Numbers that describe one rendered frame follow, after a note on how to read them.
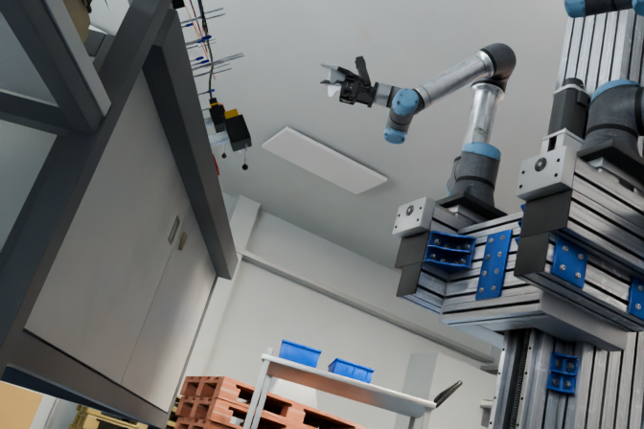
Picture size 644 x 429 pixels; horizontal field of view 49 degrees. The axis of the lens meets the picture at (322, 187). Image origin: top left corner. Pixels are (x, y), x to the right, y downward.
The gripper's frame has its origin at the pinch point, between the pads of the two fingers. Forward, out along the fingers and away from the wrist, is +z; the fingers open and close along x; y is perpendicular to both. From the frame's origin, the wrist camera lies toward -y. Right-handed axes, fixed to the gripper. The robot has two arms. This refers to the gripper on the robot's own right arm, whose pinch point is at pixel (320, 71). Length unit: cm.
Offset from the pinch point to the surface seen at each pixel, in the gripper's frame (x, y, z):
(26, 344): -127, 103, 12
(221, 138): -72, 53, 9
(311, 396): 484, 112, -33
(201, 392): 260, 124, 40
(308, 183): 556, -111, 35
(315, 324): 723, 27, -16
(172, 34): -128, 58, 8
